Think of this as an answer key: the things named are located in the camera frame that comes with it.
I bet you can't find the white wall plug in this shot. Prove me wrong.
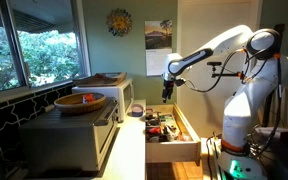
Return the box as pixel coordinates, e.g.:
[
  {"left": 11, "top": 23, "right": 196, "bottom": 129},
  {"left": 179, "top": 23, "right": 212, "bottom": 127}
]
[{"left": 43, "top": 104, "right": 56, "bottom": 113}]

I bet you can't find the white microwave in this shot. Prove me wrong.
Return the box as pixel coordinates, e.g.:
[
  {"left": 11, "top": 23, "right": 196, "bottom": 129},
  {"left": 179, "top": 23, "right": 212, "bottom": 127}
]
[{"left": 71, "top": 78, "right": 135, "bottom": 123}]

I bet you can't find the window frame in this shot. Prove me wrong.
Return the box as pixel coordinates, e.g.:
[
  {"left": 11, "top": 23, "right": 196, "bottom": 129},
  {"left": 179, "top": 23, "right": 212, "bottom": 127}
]
[{"left": 0, "top": 0, "right": 92, "bottom": 108}]

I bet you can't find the sunflower wall decoration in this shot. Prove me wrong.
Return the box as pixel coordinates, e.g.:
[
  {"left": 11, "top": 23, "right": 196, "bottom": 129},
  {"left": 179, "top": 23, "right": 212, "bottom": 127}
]
[{"left": 105, "top": 8, "right": 133, "bottom": 37}]

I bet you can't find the open wooden drawer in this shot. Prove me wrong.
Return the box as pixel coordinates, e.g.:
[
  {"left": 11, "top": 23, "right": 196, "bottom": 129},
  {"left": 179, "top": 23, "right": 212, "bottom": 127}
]
[{"left": 144, "top": 102, "right": 202, "bottom": 167}]

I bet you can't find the red tool in drawer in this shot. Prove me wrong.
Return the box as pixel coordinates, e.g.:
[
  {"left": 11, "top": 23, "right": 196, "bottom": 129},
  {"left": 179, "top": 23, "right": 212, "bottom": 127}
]
[{"left": 148, "top": 127, "right": 162, "bottom": 136}]

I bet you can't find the white door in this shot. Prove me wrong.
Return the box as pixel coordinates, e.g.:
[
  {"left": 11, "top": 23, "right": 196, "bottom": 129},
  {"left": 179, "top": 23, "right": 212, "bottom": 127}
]
[{"left": 176, "top": 0, "right": 264, "bottom": 139}]

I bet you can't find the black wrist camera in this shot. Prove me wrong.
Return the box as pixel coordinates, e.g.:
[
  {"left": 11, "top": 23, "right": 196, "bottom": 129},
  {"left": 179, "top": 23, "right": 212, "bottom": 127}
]
[{"left": 173, "top": 77, "right": 187, "bottom": 87}]

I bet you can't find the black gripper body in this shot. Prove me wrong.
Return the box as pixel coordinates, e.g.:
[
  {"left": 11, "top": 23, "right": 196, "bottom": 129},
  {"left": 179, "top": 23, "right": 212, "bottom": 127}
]
[{"left": 163, "top": 79, "right": 176, "bottom": 91}]

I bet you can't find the orange item in basket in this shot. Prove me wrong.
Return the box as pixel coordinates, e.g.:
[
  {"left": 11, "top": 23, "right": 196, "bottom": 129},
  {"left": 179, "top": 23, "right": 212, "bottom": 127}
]
[{"left": 82, "top": 93, "right": 95, "bottom": 104}]

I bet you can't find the silver toaster oven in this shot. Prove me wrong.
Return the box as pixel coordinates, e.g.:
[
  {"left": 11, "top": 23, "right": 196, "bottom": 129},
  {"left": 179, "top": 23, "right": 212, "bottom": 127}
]
[{"left": 18, "top": 97, "right": 121, "bottom": 174}]

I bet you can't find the paper wall calendar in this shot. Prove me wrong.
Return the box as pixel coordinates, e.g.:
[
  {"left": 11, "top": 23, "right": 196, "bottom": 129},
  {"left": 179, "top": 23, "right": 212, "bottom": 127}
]
[{"left": 144, "top": 19, "right": 174, "bottom": 78}]

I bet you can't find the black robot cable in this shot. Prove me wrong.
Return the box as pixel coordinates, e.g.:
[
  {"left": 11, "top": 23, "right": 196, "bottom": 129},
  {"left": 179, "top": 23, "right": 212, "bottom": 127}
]
[{"left": 183, "top": 49, "right": 249, "bottom": 94}]

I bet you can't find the wooden bowl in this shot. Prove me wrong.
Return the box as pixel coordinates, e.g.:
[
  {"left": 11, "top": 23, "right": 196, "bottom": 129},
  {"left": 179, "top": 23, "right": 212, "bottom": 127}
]
[{"left": 53, "top": 92, "right": 107, "bottom": 116}]

